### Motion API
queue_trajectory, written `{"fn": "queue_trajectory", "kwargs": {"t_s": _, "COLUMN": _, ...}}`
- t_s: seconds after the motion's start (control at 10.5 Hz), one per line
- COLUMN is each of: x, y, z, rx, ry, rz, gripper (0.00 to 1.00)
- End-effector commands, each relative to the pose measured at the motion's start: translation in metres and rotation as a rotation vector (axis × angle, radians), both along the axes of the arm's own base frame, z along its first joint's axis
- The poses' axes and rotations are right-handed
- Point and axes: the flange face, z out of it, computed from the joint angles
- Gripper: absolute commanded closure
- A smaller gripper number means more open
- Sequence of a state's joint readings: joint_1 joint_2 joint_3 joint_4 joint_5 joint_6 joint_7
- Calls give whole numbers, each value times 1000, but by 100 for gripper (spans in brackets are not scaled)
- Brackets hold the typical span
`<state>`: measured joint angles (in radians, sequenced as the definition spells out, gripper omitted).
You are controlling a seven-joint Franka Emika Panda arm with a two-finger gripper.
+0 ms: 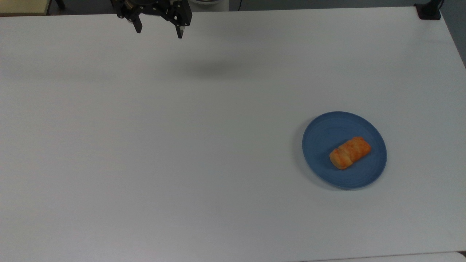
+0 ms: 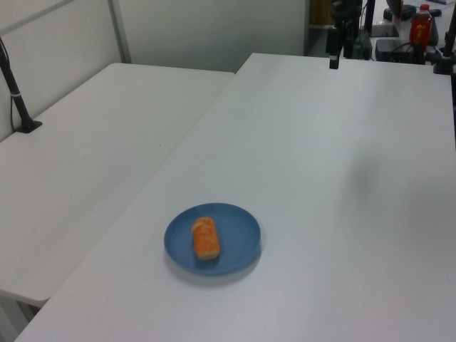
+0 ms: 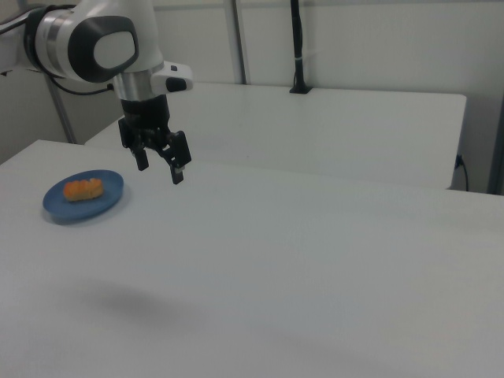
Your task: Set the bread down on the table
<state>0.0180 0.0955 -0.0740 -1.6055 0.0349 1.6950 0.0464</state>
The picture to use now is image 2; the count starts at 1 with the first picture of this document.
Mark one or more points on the black camera stand pole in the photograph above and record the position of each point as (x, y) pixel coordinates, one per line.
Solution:
(16, 96)

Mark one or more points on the red drink bottle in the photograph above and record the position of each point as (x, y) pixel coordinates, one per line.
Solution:
(420, 28)

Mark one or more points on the tan wooden panel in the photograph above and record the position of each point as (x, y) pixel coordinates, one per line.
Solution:
(320, 12)

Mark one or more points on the white side table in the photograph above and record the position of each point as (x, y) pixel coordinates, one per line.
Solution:
(89, 160)

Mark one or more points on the black electronics box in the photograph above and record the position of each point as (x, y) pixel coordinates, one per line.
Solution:
(399, 50)

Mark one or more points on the black clamp stand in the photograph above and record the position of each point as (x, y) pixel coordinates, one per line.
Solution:
(444, 57)

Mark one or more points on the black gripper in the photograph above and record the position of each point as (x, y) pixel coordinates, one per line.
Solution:
(343, 12)

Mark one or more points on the black upright pole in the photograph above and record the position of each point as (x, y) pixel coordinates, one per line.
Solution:
(369, 18)

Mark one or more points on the orange bread loaf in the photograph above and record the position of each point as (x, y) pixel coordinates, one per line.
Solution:
(205, 238)

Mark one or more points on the blue round plate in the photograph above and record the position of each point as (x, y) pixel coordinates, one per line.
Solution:
(235, 246)

